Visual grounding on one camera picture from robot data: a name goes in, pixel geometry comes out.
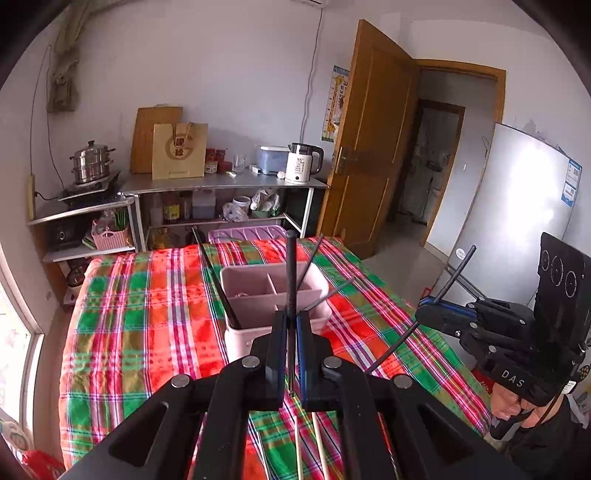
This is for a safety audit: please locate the dark bottle with yellow label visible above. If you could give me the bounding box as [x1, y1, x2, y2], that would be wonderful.
[161, 191, 182, 224]

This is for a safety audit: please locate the pink woven basket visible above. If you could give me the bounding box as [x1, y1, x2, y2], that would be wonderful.
[91, 220, 136, 251]

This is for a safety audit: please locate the black power cable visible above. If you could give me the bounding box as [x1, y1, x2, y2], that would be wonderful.
[300, 7, 324, 144]

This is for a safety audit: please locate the person's right forearm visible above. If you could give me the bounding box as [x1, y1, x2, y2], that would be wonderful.
[505, 394, 591, 480]

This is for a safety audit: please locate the wrapped air conditioner pipe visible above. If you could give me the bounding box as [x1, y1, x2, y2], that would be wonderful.
[46, 0, 93, 113]

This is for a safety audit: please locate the white electric kettle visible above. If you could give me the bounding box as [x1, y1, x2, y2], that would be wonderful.
[284, 142, 325, 185]

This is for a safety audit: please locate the plaid tablecloth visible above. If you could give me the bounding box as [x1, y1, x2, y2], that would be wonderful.
[58, 235, 492, 480]

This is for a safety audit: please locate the green bowl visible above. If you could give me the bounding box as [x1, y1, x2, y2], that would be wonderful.
[250, 189, 283, 219]

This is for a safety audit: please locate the steel steamer pot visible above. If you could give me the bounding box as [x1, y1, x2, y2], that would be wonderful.
[69, 141, 116, 184]

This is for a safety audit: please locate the wooden door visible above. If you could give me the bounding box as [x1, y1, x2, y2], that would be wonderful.
[318, 19, 421, 259]

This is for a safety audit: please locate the white window frame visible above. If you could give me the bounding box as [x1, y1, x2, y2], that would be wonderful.
[0, 244, 47, 444]

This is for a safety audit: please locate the clear plastic container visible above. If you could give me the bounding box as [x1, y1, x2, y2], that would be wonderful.
[256, 145, 291, 176]

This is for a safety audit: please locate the beige chopstick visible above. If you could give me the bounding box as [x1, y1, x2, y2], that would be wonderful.
[311, 412, 329, 480]
[294, 414, 304, 480]

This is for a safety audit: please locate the metal shelf table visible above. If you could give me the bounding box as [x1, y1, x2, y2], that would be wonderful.
[119, 174, 329, 252]

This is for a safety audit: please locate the red plastic bag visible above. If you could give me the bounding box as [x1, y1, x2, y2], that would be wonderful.
[14, 450, 65, 480]

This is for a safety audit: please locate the white plastic jug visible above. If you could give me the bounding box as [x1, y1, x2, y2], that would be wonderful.
[191, 189, 218, 220]

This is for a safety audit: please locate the metal door handle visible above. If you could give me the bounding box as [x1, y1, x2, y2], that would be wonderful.
[331, 147, 358, 175]

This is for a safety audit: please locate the wooden cutting board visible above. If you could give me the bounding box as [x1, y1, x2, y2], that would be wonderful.
[130, 105, 184, 175]

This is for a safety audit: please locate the thin black wall cable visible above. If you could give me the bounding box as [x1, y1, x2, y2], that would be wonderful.
[28, 44, 70, 200]

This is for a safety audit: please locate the pink utensil basket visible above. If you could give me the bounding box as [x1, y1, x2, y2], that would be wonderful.
[219, 261, 333, 365]

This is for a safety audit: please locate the purple plastic bin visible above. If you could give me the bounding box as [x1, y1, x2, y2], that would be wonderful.
[208, 224, 287, 244]

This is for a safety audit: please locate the black kitchen appliance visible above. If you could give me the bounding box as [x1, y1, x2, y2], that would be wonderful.
[48, 222, 90, 252]

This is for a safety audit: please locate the small steel pot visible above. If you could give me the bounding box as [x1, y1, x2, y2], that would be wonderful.
[65, 264, 90, 291]

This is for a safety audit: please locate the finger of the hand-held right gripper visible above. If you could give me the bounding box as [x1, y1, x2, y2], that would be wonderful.
[414, 305, 472, 339]
[418, 296, 479, 320]

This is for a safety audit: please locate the tan paper bag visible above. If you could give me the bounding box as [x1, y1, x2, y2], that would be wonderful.
[152, 122, 208, 181]

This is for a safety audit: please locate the silver refrigerator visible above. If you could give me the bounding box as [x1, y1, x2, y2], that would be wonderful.
[425, 122, 583, 303]

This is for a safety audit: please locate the wall poster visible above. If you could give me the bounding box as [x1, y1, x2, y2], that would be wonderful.
[320, 65, 350, 143]

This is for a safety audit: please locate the white plastic bag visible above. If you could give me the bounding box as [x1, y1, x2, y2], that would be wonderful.
[221, 202, 250, 223]

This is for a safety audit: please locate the yellow cooking oil bottle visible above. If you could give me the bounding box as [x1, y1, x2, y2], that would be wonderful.
[150, 227, 183, 250]

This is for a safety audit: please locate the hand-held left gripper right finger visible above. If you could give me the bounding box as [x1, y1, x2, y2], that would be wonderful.
[295, 310, 527, 480]

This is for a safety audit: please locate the person's right hand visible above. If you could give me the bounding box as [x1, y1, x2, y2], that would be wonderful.
[490, 384, 532, 431]

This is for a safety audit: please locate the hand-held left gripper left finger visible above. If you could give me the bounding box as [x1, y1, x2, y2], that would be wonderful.
[60, 310, 289, 480]

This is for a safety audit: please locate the wooden door frame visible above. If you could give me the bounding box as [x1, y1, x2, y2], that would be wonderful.
[413, 59, 507, 250]

